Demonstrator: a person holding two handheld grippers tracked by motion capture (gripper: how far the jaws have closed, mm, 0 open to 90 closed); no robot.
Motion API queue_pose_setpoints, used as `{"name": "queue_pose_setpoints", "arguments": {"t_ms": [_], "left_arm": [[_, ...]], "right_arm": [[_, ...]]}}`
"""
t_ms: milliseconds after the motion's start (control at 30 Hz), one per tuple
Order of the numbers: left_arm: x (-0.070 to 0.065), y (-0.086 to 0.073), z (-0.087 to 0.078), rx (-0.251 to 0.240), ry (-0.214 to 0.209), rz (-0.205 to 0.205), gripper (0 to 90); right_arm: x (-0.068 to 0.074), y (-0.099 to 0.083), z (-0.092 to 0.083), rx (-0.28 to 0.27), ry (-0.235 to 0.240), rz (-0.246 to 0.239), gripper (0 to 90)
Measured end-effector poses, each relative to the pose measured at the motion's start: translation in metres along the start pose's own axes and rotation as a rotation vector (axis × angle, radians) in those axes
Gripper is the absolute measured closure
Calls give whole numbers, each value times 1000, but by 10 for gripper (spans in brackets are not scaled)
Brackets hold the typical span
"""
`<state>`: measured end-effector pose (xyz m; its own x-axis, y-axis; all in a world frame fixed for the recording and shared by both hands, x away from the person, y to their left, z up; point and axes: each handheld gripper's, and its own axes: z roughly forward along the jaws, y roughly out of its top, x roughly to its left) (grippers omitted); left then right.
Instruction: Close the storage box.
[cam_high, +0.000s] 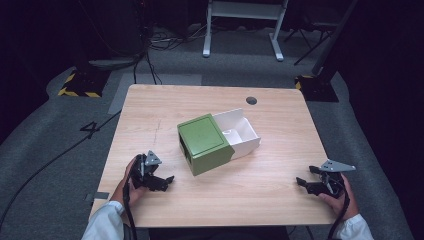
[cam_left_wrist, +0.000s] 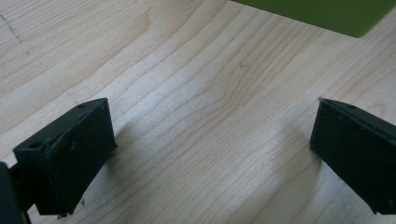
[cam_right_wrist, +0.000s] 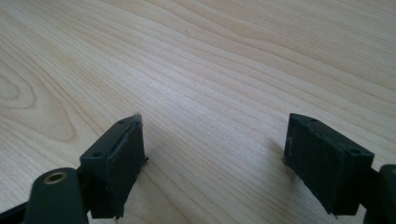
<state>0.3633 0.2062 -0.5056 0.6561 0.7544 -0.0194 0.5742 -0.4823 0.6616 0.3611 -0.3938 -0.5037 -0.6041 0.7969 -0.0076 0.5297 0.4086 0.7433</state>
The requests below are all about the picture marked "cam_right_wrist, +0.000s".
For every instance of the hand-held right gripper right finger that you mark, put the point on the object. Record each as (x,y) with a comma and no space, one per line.
(327,165)

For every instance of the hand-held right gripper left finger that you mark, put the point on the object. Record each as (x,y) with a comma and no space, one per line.
(116,168)

